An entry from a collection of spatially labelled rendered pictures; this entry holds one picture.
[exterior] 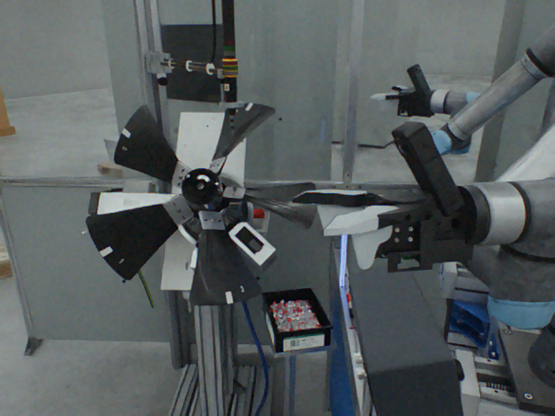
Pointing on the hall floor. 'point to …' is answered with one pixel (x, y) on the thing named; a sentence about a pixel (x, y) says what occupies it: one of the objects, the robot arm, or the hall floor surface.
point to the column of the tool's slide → (178, 355)
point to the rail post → (329, 350)
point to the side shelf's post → (234, 334)
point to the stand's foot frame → (247, 376)
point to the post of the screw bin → (289, 385)
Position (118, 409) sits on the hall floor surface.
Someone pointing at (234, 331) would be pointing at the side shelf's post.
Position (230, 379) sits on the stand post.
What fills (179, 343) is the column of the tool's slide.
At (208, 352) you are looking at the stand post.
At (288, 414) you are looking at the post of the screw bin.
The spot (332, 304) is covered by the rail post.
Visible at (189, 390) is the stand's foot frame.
